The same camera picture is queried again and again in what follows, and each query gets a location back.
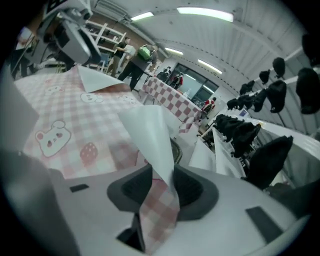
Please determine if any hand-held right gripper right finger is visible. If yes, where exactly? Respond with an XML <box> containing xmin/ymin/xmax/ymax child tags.
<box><xmin>159</xmin><ymin>164</ymin><xmax>298</xmax><ymax>256</ymax></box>

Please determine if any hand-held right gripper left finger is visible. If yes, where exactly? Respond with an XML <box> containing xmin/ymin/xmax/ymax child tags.
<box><xmin>49</xmin><ymin>164</ymin><xmax>154</xmax><ymax>256</ymax></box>

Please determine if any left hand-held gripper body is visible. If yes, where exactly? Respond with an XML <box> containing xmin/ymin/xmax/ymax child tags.
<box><xmin>37</xmin><ymin>0</ymin><xmax>93</xmax><ymax>47</ymax></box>

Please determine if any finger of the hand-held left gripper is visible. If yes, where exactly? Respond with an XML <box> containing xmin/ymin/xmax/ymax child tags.
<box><xmin>58</xmin><ymin>21</ymin><xmax>102</xmax><ymax>65</ymax></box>

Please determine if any pink bear-print cloth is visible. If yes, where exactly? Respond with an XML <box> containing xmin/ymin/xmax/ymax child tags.
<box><xmin>13</xmin><ymin>66</ymin><xmax>201</xmax><ymax>256</ymax></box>

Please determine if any white metal shelf rack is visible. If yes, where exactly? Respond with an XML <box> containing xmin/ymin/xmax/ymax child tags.
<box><xmin>188</xmin><ymin>44</ymin><xmax>320</xmax><ymax>191</ymax></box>

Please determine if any green backpack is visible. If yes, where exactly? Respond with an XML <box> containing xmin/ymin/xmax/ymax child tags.
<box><xmin>137</xmin><ymin>44</ymin><xmax>153</xmax><ymax>61</ymax></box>

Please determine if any ceiling strip light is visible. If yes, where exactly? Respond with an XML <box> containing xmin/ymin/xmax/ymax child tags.
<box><xmin>197</xmin><ymin>59</ymin><xmax>223</xmax><ymax>75</ymax></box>
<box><xmin>176</xmin><ymin>6</ymin><xmax>235</xmax><ymax>23</ymax></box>
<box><xmin>129</xmin><ymin>11</ymin><xmax>155</xmax><ymax>21</ymax></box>
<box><xmin>164</xmin><ymin>47</ymin><xmax>184</xmax><ymax>56</ymax></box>

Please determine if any red white checkered cloth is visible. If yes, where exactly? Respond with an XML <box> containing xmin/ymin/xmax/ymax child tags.
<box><xmin>141</xmin><ymin>76</ymin><xmax>204</xmax><ymax>135</ymax></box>

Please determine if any large dark window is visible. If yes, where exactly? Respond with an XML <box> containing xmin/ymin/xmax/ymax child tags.
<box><xmin>174</xmin><ymin>62</ymin><xmax>220</xmax><ymax>102</ymax></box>

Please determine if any row of black bags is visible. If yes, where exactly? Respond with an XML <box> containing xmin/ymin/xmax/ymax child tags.
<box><xmin>212</xmin><ymin>33</ymin><xmax>320</xmax><ymax>191</ymax></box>

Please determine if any white wall shelf unit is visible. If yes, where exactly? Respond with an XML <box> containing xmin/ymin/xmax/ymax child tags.
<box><xmin>86</xmin><ymin>21</ymin><xmax>127</xmax><ymax>55</ymax></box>

